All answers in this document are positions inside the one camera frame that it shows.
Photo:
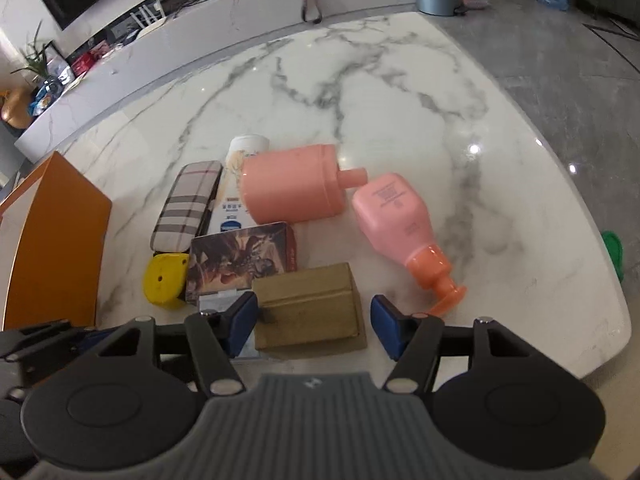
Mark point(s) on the potted green plant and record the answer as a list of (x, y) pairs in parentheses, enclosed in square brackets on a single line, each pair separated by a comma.
[(37, 57)]

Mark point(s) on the white marble TV cabinet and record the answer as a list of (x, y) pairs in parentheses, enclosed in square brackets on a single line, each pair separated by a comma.
[(150, 70)]

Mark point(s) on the white lotion tube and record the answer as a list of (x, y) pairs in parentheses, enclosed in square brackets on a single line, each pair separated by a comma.
[(231, 210)]

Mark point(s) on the yellow plastic toy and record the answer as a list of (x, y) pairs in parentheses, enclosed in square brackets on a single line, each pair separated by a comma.
[(165, 280)]

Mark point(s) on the large pink plastic jug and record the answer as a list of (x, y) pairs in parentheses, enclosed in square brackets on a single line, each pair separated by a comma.
[(290, 185)]

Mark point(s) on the pink bottle with orange cap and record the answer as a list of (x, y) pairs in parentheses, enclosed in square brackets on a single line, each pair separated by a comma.
[(390, 210)]

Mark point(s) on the brown cardboard box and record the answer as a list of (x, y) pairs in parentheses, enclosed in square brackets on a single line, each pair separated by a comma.
[(310, 310)]

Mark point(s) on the printed card box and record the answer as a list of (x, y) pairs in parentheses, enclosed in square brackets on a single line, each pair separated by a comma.
[(235, 260)]

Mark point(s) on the orange-brown vase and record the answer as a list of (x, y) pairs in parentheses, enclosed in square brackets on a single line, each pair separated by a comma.
[(15, 110)]

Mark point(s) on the plaid glasses case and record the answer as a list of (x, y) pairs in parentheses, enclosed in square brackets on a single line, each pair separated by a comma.
[(185, 205)]

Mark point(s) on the red box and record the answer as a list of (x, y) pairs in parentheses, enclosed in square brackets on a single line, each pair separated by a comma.
[(82, 62)]

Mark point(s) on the orange storage box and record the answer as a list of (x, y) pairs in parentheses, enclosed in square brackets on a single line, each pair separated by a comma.
[(55, 240)]

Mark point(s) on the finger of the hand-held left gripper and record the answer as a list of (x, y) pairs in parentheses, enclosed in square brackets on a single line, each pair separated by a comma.
[(27, 375), (45, 332)]

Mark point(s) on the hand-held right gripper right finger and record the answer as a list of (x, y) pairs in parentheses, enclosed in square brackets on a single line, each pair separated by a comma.
[(387, 327)]

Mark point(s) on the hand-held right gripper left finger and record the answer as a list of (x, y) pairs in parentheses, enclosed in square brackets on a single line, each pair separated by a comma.
[(242, 322)]

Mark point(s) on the green plastic object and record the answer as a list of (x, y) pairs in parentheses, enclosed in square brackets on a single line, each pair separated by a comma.
[(612, 255)]

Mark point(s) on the white router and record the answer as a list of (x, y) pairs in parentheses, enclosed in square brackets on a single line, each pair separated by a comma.
[(147, 17)]

